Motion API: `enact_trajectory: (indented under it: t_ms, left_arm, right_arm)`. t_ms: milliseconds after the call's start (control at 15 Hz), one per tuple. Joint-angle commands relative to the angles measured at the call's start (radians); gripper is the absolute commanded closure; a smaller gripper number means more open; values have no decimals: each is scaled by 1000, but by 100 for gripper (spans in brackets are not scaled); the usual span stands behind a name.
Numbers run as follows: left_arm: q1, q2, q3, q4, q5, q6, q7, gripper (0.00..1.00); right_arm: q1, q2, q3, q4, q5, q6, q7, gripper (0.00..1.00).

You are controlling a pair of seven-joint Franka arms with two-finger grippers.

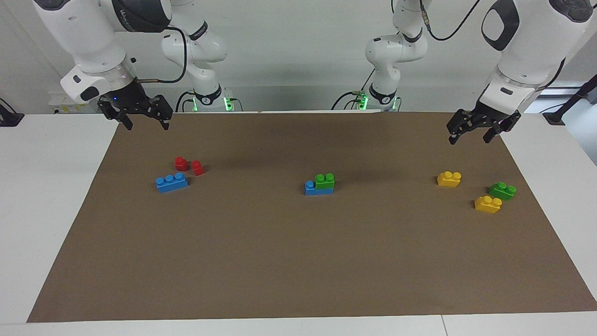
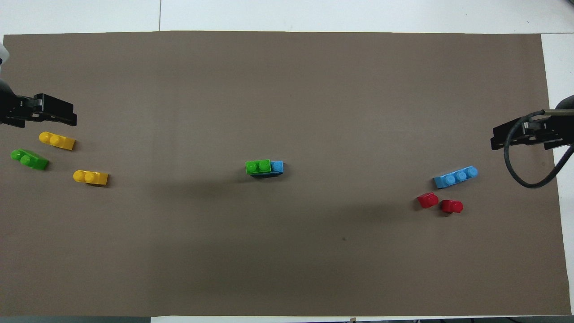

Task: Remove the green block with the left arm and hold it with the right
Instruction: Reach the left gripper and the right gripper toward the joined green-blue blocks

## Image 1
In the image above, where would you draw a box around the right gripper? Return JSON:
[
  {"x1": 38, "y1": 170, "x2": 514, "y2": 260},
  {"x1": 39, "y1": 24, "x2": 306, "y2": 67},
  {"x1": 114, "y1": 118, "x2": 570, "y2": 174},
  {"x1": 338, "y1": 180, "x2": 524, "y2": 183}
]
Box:
[{"x1": 97, "y1": 79, "x2": 174, "y2": 132}]

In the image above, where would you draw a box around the long blue toy block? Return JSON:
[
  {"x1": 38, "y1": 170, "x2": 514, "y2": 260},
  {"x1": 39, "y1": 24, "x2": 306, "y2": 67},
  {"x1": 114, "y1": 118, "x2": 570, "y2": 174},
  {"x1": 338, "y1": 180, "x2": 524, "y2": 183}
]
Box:
[{"x1": 155, "y1": 172, "x2": 189, "y2": 194}]

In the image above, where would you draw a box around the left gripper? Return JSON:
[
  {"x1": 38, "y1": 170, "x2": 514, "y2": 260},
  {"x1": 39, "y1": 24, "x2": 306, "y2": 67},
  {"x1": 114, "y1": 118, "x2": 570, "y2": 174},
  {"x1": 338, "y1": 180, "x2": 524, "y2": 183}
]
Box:
[{"x1": 446, "y1": 103, "x2": 522, "y2": 146}]

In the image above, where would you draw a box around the black cable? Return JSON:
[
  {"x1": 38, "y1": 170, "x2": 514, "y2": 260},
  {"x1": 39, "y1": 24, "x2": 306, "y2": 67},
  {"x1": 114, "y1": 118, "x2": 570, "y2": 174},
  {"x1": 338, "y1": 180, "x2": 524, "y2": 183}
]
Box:
[
  {"x1": 418, "y1": 0, "x2": 482, "y2": 42},
  {"x1": 175, "y1": 91, "x2": 197, "y2": 113},
  {"x1": 135, "y1": 27, "x2": 188, "y2": 84},
  {"x1": 331, "y1": 69, "x2": 376, "y2": 111}
]

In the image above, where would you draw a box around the black stand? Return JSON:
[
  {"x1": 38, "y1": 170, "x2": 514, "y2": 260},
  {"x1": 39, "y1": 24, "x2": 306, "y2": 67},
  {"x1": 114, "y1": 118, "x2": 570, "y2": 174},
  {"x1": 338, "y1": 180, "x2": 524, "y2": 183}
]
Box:
[
  {"x1": 0, "y1": 97, "x2": 25, "y2": 127},
  {"x1": 542, "y1": 74, "x2": 597, "y2": 126}
]

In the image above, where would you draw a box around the yellow toy block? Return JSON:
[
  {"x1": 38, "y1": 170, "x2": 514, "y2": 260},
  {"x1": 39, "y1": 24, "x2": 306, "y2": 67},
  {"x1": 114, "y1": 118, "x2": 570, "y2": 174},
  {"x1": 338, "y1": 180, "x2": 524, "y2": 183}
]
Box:
[
  {"x1": 474, "y1": 195, "x2": 503, "y2": 215},
  {"x1": 437, "y1": 171, "x2": 463, "y2": 188}
]

